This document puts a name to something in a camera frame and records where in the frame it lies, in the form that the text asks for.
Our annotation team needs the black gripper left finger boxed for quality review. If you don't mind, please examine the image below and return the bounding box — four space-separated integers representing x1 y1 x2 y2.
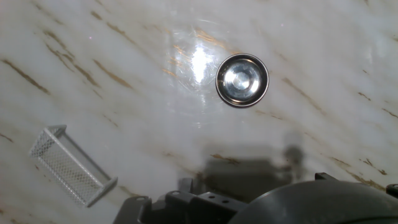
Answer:
113 177 249 224

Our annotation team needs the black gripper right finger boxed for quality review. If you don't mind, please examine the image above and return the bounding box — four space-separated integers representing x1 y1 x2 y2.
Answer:
314 172 339 182

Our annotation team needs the small round steel plate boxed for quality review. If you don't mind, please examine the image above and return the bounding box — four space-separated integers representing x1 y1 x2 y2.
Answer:
215 52 270 109

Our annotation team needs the marble pattern board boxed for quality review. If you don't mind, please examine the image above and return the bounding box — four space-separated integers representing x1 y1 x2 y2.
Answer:
0 0 398 224

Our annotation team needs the white wire mesh basket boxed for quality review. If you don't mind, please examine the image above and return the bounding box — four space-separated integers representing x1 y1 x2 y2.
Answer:
29 124 119 208

